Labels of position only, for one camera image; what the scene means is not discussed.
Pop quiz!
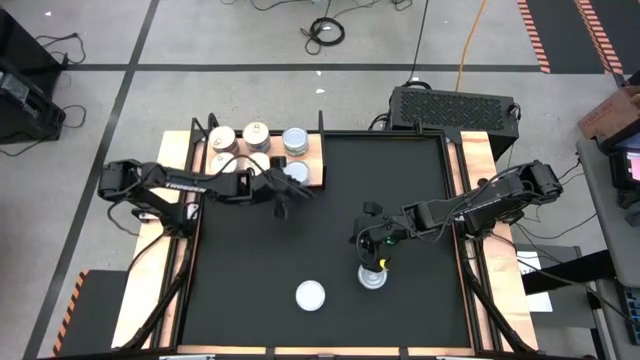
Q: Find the cardboard box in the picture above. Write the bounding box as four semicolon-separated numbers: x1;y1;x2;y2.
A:
577;84;640;141

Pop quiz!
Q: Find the black computer tower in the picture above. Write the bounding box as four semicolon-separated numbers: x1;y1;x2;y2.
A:
388;85;521;161

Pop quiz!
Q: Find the black desk base bar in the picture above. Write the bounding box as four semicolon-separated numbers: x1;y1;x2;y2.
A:
519;248;619;296

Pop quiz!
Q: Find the black equipment case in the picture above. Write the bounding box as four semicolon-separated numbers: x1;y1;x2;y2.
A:
0;7;69;146

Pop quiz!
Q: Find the black aluminium table frame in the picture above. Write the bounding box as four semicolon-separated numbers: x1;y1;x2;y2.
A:
117;127;541;360

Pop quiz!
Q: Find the black floor cable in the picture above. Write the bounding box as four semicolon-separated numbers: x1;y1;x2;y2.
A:
0;103;89;159
33;32;87;69

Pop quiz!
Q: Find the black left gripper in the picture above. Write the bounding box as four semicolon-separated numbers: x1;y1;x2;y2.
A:
249;169;315;220

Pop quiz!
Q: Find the wooden shelf board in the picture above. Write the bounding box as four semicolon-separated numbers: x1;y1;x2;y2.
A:
203;130;326;191

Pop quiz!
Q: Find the device with pink screen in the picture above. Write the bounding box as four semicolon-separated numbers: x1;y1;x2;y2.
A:
607;147;640;191

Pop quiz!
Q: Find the white paper sheet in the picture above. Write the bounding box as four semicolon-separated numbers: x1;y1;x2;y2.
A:
514;249;555;314

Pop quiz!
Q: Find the coiled black cable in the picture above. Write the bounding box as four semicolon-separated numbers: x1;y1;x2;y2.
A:
299;16;347;56

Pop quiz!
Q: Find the black hanging cable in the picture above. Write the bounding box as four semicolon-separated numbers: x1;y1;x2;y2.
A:
405;0;431;89

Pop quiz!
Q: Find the yellow hanging cable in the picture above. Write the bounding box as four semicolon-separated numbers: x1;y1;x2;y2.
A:
454;0;489;94

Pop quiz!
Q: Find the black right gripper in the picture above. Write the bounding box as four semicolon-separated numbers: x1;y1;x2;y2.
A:
352;209;409;274

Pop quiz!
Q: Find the hazard striped floor mat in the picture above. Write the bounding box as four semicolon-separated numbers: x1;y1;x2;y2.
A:
516;0;640;76
49;268;130;359

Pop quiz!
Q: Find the black table mat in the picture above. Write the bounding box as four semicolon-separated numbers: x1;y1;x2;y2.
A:
178;133;472;349

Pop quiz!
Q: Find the grey desk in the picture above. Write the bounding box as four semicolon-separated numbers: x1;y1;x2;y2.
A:
574;137;640;360

